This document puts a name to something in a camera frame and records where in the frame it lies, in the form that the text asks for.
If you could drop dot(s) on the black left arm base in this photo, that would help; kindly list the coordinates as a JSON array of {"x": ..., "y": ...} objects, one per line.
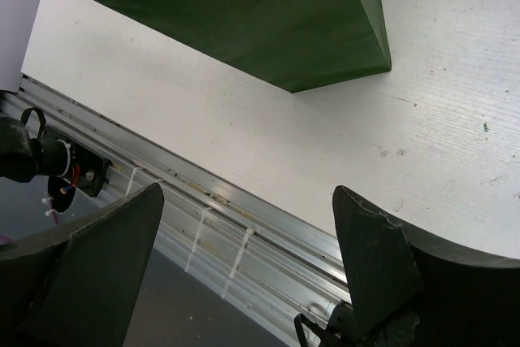
[{"x": 69, "y": 166}]

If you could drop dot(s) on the aluminium table rail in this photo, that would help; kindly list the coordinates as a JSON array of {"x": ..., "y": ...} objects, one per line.
[{"x": 267, "y": 263}]

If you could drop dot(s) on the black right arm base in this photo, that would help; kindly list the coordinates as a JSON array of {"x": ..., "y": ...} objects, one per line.
[{"x": 336, "y": 333}]

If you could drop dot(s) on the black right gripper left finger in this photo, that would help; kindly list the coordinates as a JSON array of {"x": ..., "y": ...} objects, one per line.
[{"x": 77, "y": 284}]

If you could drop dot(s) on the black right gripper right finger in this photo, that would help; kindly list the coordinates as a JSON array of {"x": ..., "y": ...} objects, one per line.
[{"x": 410, "y": 287}]

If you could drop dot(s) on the green paper bag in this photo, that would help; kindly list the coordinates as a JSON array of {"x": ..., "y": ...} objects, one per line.
[{"x": 295, "y": 45}]

